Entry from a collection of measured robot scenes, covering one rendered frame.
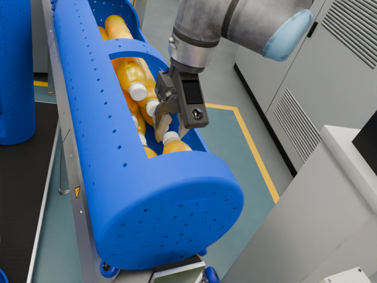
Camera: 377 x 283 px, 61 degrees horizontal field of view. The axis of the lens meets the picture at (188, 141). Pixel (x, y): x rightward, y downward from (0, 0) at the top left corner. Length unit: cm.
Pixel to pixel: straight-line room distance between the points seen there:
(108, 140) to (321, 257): 80
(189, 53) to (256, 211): 178
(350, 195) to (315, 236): 20
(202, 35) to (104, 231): 37
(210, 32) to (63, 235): 149
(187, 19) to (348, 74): 184
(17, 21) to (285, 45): 136
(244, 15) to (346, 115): 179
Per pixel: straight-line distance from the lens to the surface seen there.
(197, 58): 60
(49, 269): 178
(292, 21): 55
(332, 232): 110
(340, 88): 236
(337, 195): 108
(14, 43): 174
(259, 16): 55
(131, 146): 56
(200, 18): 57
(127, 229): 55
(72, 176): 96
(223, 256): 197
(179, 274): 63
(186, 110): 61
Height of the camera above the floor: 158
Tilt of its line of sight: 39 degrees down
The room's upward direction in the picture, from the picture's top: 20 degrees clockwise
